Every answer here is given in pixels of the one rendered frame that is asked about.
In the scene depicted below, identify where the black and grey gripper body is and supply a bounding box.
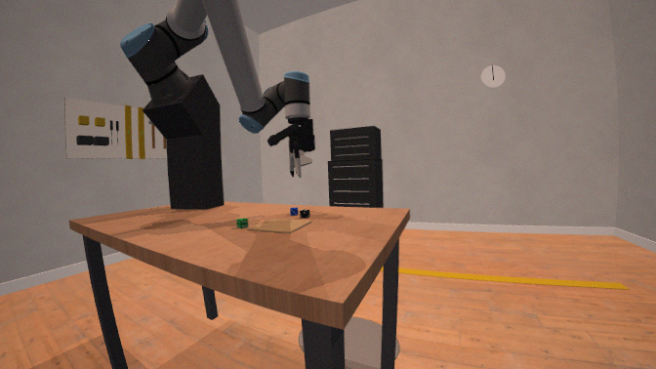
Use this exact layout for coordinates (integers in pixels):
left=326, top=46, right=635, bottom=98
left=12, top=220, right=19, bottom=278
left=288, top=117, right=315, bottom=153

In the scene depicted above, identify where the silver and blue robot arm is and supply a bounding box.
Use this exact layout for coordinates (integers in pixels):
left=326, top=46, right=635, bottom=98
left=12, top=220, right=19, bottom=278
left=120, top=0, right=310, bottom=134

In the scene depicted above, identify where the tan mat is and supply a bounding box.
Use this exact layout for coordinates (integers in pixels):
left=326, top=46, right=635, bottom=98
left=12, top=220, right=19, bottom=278
left=246, top=219, right=312, bottom=233

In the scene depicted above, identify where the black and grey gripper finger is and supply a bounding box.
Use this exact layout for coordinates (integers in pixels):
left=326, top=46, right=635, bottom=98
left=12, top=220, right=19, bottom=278
left=293, top=140, right=312, bottom=178
left=289, top=151, right=295, bottom=177

